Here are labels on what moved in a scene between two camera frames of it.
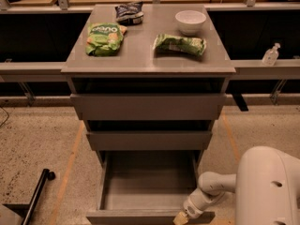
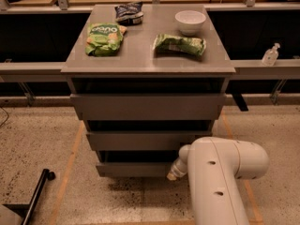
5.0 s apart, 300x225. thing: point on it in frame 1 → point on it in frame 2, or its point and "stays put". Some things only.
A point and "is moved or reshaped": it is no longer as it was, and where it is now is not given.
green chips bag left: x=104 y=39 stays put
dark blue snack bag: x=129 y=13 stays put
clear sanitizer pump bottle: x=270 y=55 stays put
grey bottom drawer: x=145 y=187 is moved or reshaped
